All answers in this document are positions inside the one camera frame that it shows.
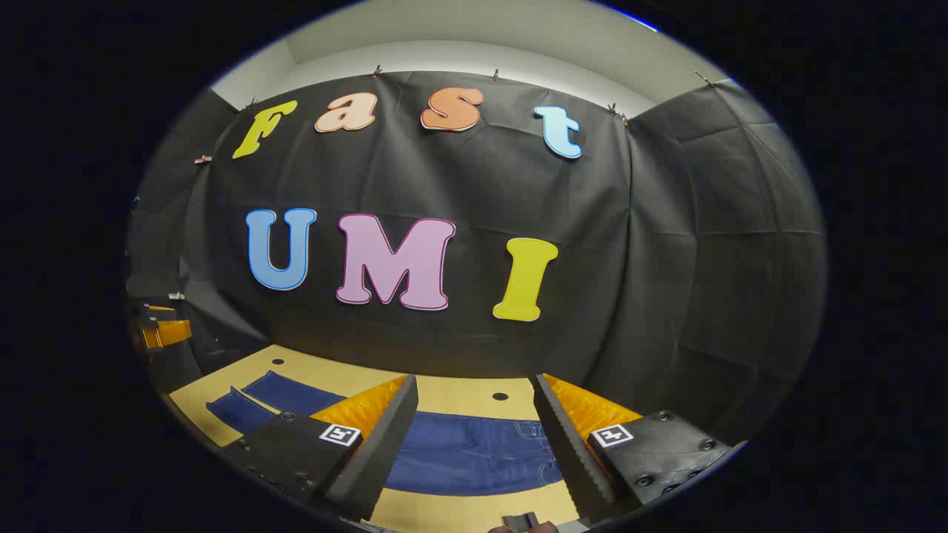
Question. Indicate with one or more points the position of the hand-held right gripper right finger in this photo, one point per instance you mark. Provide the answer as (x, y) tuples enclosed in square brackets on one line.
[(566, 444)]

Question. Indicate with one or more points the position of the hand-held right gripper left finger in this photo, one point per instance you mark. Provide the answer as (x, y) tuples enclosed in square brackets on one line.
[(385, 451)]

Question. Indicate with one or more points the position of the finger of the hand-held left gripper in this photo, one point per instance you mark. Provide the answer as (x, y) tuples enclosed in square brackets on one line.
[(172, 333)]

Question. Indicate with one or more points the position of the blue denim jeans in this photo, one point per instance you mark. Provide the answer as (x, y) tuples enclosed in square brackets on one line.
[(459, 451)]

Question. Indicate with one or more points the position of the black backdrop cloth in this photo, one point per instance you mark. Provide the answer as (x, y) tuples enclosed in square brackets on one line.
[(459, 178)]

